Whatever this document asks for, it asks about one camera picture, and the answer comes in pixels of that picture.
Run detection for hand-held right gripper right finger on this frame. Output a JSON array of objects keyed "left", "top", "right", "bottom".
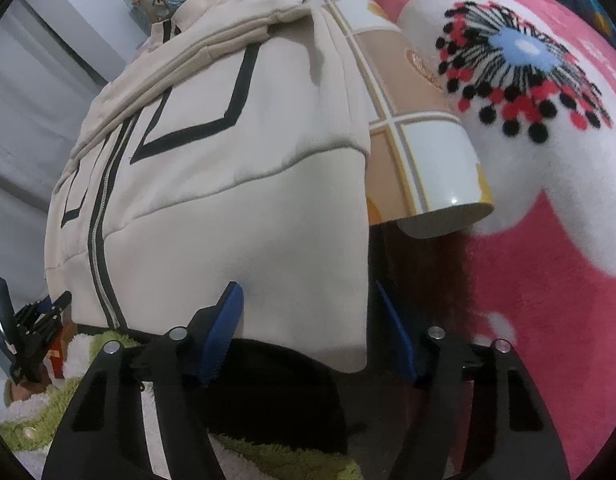
[{"left": 375, "top": 280, "right": 571, "bottom": 480}]

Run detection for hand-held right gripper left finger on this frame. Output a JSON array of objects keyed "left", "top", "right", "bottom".
[{"left": 42, "top": 281, "right": 245, "bottom": 480}]

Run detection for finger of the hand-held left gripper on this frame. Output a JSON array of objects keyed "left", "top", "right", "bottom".
[
  {"left": 15, "top": 300, "right": 53, "bottom": 331},
  {"left": 35, "top": 291, "right": 73, "bottom": 346}
]

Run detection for cream zip jacket black stripes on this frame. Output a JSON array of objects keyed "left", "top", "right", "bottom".
[{"left": 44, "top": 0, "right": 373, "bottom": 373}]

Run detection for person's left hand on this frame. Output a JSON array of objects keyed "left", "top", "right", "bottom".
[{"left": 2, "top": 377, "right": 46, "bottom": 406}]

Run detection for dark cloth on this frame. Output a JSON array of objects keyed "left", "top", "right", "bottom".
[{"left": 203, "top": 337, "right": 353, "bottom": 456}]

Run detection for green and white fleece garment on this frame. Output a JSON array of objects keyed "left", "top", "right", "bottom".
[{"left": 0, "top": 330, "right": 363, "bottom": 480}]

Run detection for pink floral blanket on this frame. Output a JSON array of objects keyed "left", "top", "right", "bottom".
[{"left": 333, "top": 0, "right": 616, "bottom": 480}]

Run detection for white curtain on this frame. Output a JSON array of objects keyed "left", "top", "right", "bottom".
[{"left": 0, "top": 0, "right": 153, "bottom": 281}]

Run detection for checkered leaf print tablecloth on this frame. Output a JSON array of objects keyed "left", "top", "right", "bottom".
[{"left": 258, "top": 0, "right": 495, "bottom": 239}]

